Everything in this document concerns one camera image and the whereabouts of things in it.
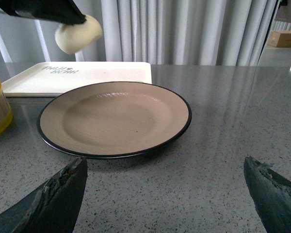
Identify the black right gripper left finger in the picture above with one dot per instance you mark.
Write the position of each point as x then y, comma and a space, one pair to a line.
53, 207

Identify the grey pleated curtain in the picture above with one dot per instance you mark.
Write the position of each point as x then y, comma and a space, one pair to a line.
170, 32

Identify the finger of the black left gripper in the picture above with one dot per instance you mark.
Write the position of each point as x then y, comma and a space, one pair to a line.
61, 11

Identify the cream rectangular serving tray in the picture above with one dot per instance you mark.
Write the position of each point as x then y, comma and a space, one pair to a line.
50, 79

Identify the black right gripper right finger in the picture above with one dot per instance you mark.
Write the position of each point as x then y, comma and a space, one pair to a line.
271, 194

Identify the white steamed bun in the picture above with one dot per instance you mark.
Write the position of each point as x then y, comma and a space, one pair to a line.
73, 38

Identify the tan plate with black rim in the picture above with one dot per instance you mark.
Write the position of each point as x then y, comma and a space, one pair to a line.
114, 120

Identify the brown cardboard box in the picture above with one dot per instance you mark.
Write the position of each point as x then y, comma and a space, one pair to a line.
280, 39

